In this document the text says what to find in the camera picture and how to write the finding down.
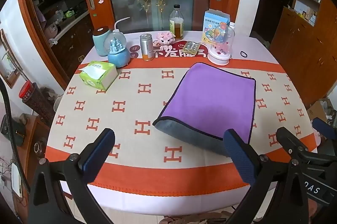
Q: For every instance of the cardboard box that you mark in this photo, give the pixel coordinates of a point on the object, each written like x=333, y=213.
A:
x=317, y=109

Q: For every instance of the brown wooden cabinet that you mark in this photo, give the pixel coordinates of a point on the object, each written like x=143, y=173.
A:
x=308, y=53

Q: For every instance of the silver metal can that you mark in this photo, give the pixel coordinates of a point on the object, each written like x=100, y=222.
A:
x=146, y=46

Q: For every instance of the teal round canister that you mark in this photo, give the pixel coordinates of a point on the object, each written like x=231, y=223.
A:
x=100, y=41

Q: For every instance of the framed wall picture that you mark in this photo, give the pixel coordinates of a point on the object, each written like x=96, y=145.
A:
x=8, y=66

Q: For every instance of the blue carton box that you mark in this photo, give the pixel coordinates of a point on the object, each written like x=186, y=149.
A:
x=210, y=23

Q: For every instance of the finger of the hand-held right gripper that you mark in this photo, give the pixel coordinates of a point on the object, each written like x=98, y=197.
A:
x=291, y=140
x=325, y=127

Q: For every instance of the wooden door with clear glass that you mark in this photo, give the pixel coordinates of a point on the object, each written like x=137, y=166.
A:
x=31, y=16

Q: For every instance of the blue snow globe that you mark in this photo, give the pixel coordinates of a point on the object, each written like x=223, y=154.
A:
x=117, y=54

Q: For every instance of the wooden side table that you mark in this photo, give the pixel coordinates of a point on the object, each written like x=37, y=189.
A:
x=34, y=134

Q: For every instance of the clear dome toy figurine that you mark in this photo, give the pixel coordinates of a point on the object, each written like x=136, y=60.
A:
x=221, y=42

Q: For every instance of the orange patterned tablecloth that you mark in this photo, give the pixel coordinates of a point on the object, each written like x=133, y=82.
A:
x=137, y=108

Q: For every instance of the silver pill blister pack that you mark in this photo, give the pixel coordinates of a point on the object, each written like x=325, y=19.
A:
x=190, y=47

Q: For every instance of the green tissue box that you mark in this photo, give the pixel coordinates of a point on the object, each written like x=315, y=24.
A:
x=98, y=76

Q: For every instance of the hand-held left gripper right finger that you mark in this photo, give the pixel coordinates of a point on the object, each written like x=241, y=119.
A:
x=240, y=158

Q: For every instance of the glass bottle with amber liquid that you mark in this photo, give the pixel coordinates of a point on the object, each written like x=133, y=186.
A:
x=177, y=26

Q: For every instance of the pink toy pig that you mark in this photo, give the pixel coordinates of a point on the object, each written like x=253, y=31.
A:
x=165, y=38

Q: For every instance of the purple and grey towel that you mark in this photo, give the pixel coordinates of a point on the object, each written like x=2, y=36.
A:
x=210, y=97

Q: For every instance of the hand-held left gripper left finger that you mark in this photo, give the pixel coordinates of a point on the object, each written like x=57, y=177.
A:
x=98, y=154

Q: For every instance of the jar with red lid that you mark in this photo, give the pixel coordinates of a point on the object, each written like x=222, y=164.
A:
x=34, y=100

